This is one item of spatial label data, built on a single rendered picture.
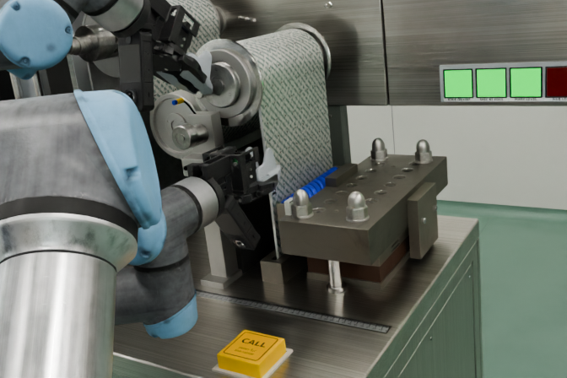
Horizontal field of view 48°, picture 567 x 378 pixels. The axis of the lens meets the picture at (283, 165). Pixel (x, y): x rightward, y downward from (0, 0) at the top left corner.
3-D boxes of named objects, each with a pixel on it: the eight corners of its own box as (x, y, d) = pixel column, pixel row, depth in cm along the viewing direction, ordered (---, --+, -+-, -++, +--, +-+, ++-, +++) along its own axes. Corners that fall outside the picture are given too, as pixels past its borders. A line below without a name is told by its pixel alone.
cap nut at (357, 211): (342, 221, 101) (339, 194, 99) (352, 213, 104) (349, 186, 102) (364, 224, 99) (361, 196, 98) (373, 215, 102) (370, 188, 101)
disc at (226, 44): (197, 126, 113) (183, 41, 109) (198, 125, 113) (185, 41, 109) (267, 126, 105) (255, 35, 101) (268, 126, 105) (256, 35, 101)
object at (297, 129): (271, 213, 110) (258, 108, 105) (331, 172, 130) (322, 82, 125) (273, 213, 110) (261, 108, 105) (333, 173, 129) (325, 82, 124)
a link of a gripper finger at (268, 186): (284, 174, 104) (254, 191, 97) (285, 183, 105) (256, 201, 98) (261, 172, 107) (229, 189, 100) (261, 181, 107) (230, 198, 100)
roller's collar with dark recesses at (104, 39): (77, 62, 115) (70, 26, 114) (101, 57, 120) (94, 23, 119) (102, 61, 112) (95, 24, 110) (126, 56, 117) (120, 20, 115)
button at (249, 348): (218, 369, 88) (215, 353, 87) (245, 342, 94) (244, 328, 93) (261, 380, 84) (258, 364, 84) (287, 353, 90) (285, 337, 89)
